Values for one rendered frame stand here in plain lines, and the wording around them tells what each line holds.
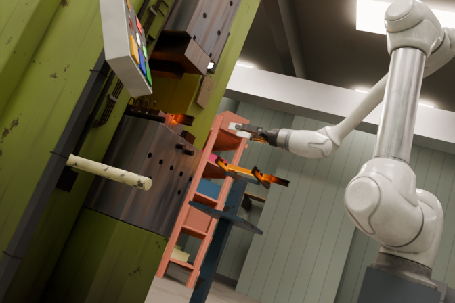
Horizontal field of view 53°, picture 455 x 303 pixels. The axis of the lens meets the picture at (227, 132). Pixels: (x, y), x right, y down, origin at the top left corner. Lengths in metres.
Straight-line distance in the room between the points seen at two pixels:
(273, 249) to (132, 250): 5.87
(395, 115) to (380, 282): 0.47
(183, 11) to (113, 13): 0.72
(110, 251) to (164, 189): 0.37
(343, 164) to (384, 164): 6.68
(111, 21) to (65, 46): 0.64
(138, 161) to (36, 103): 0.50
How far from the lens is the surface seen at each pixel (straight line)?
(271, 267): 7.80
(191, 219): 5.43
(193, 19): 2.20
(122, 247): 2.02
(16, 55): 2.29
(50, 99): 2.06
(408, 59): 1.49
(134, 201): 1.98
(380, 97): 1.74
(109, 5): 1.60
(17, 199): 1.96
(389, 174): 1.30
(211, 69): 2.52
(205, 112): 2.59
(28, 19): 2.32
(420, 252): 1.45
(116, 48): 1.52
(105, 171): 1.75
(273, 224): 7.87
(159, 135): 2.00
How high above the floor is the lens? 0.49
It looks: 14 degrees up
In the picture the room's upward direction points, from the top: 21 degrees clockwise
